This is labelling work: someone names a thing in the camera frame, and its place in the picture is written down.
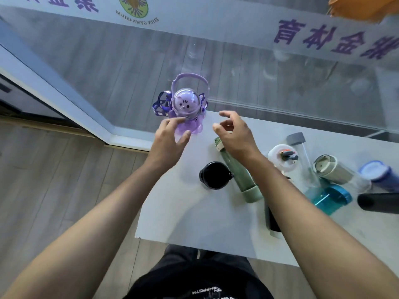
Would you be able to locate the person's left hand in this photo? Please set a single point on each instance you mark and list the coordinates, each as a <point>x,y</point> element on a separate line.
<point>163,146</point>

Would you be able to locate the person's right hand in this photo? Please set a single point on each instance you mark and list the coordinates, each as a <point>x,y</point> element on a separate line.
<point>238,140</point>

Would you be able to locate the person's left thumb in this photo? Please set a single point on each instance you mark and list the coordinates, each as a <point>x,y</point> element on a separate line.
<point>184,140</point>

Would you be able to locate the person's right thumb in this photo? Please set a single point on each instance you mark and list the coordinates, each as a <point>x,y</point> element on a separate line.
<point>220,130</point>

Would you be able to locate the purple cat-lid water bottle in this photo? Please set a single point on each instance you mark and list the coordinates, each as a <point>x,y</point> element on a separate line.
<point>186,104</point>

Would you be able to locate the person's left forearm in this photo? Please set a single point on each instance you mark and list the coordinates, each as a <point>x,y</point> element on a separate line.
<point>93,227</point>

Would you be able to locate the person's right forearm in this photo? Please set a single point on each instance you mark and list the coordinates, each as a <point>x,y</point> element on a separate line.
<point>311,233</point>

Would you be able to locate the black round-lid bottle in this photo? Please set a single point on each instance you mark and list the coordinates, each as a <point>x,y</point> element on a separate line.
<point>215,175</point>

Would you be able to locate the green translucent water bottle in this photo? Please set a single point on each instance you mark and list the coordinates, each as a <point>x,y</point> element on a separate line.
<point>241,179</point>

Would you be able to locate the white-lid black bottle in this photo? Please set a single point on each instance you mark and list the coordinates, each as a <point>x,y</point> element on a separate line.
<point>282,158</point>

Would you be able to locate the clear bottle with grey cap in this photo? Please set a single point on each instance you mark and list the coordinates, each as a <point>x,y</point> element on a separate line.
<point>304,155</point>

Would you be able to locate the white banner with purple print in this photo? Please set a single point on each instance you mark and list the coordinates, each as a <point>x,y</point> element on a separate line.
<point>218,21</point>

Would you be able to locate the clear bottle with beige lid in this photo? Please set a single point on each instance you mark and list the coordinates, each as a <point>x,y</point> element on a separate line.
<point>333,171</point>

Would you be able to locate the teal blue water bottle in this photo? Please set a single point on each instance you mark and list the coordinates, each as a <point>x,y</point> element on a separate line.
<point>330,196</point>

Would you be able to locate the person's black shirt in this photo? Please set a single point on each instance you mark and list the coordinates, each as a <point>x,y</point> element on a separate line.
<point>199,281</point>

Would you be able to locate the dark blue white-lid bottle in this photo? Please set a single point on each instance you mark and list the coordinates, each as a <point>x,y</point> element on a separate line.
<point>382,174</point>

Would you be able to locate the matte black bottle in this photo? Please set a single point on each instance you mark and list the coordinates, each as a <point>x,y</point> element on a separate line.
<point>380,203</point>

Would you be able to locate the orange plastic object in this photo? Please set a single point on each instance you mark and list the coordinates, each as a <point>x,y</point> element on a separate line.
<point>361,7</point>

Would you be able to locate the white window frame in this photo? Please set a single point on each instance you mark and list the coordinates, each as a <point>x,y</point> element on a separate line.
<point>62,99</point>

